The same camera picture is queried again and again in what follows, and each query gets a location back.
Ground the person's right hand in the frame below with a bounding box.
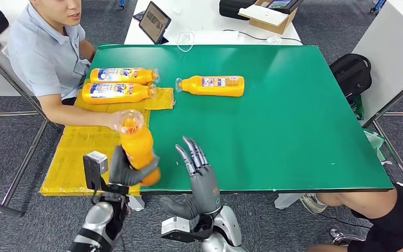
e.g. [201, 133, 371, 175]
[105, 111, 124, 131]

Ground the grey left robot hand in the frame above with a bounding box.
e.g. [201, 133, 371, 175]
[108, 145, 161, 187]

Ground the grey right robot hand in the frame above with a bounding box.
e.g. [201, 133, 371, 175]
[160, 135, 222, 221]

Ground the orange detergent bottle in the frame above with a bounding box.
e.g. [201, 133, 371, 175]
[89, 68, 160, 85]
[175, 75, 245, 97]
[81, 82, 157, 105]
[117, 110, 162, 187]

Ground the white table foot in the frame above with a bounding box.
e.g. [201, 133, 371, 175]
[128, 195, 145, 212]
[274, 193, 306, 209]

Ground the large yellow taped cardboard mat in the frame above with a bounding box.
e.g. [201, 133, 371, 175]
[39, 80, 151, 197]

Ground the pale green plastic bag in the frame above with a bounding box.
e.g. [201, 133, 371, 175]
[362, 129, 394, 166]

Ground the person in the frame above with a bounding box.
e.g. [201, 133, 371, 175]
[300, 154, 403, 252]
[6, 0, 126, 131]

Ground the green cloth bag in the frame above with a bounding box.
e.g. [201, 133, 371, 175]
[352, 94, 365, 121]

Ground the black tablet on stand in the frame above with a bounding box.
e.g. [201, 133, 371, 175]
[138, 1, 172, 45]

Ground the black backpack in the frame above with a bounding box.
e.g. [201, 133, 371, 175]
[329, 53, 373, 105]

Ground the white desk with metal legs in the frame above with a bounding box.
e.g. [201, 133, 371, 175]
[352, 0, 403, 192]

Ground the black zip case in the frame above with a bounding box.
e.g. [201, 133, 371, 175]
[219, 0, 258, 21]

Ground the brown cardboard box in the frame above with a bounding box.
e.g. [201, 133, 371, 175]
[248, 0, 299, 36]

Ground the white flat sheet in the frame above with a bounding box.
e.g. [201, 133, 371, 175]
[238, 5, 289, 28]

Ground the black screen device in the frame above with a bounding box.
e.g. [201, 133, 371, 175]
[264, 0, 304, 15]

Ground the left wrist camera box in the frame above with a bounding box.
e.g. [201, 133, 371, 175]
[82, 151, 109, 191]

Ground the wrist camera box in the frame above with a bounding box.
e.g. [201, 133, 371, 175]
[160, 216, 204, 244]
[82, 151, 109, 191]

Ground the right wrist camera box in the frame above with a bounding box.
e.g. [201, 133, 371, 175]
[160, 216, 204, 244]

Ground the thin black cable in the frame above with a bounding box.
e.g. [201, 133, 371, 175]
[317, 213, 372, 230]

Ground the white looped cable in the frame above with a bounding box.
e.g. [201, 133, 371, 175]
[176, 31, 195, 53]

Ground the black desk cable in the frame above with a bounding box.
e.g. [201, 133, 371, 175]
[222, 29, 303, 45]

